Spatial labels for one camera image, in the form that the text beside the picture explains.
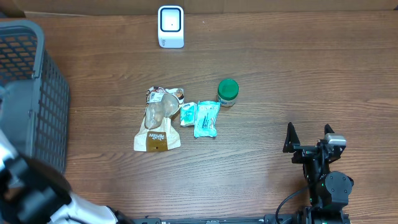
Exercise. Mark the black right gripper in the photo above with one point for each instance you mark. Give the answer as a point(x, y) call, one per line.
point(304, 152)

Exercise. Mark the green lid jar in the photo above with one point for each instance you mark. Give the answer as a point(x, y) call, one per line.
point(228, 90)

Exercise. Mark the teal wet wipes pack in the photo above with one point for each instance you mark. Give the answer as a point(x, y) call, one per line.
point(205, 123)

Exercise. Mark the green tissue pack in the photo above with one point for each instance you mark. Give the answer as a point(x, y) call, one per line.
point(188, 114)

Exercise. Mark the brown white snack bag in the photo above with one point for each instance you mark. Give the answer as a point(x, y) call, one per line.
point(156, 133)

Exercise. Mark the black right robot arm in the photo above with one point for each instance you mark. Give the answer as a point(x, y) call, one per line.
point(328, 190)

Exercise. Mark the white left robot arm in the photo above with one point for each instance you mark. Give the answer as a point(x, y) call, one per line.
point(32, 192)

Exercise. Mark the white barcode scanner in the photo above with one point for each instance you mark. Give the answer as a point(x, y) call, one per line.
point(170, 27)

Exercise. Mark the grey plastic basket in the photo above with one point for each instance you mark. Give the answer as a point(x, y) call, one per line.
point(35, 96)

